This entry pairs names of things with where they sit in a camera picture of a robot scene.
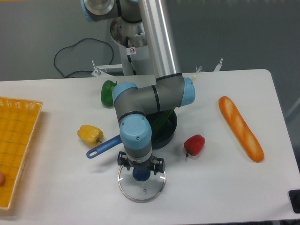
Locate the orange baguette bread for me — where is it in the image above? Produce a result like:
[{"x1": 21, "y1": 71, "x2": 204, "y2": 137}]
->
[{"x1": 218, "y1": 96, "x2": 264, "y2": 163}]

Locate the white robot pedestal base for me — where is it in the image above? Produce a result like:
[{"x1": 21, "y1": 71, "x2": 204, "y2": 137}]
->
[{"x1": 90, "y1": 16, "x2": 224, "y2": 77}]

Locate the yellow wicker basket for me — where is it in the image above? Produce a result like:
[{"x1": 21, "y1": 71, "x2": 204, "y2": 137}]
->
[{"x1": 0, "y1": 97, "x2": 43, "y2": 210}]

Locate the red bell pepper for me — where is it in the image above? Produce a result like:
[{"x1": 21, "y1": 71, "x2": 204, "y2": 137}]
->
[{"x1": 183, "y1": 135, "x2": 205, "y2": 157}]

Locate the green scallion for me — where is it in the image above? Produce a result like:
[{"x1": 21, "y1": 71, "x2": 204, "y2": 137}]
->
[{"x1": 152, "y1": 65, "x2": 203, "y2": 139}]

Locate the dark blue saucepan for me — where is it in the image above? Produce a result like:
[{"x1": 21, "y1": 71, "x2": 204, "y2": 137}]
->
[{"x1": 86, "y1": 111, "x2": 177, "y2": 158}]

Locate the black corner device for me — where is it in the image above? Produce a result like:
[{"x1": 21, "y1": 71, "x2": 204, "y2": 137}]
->
[{"x1": 288, "y1": 189, "x2": 300, "y2": 214}]

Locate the black floor cable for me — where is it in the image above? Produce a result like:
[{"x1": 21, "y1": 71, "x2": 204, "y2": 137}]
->
[{"x1": 53, "y1": 37, "x2": 114, "y2": 79}]

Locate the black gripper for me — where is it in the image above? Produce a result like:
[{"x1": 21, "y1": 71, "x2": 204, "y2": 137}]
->
[{"x1": 117, "y1": 151, "x2": 165, "y2": 175}]

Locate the green bell pepper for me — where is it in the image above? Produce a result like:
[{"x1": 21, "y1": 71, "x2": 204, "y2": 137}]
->
[{"x1": 101, "y1": 80, "x2": 117, "y2": 107}]

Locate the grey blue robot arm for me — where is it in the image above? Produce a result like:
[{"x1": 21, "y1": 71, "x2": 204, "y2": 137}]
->
[{"x1": 81, "y1": 0, "x2": 195, "y2": 173}]

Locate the glass pot lid blue knob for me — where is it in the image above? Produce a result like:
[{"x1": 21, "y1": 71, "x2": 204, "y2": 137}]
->
[{"x1": 117, "y1": 165, "x2": 167, "y2": 203}]

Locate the yellow bell pepper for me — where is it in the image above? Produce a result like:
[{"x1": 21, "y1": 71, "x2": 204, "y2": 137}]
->
[{"x1": 77, "y1": 125, "x2": 104, "y2": 148}]

